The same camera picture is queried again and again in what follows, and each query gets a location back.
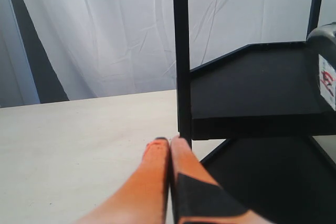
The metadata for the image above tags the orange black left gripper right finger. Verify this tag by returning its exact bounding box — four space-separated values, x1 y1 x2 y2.
171 136 271 223

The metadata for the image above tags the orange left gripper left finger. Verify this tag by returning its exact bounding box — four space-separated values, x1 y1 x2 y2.
76 137 170 223

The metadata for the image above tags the stainless steel mug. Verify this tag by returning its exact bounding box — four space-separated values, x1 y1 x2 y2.
306 22 335 110

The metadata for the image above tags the black metal shelf rack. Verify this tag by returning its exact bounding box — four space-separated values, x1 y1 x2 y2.
173 0 335 223

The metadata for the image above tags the dark backdrop stand panel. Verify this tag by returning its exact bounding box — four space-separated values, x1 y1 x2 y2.
11 0 69 103

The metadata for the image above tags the white backdrop curtain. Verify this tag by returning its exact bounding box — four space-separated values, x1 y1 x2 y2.
0 0 336 101

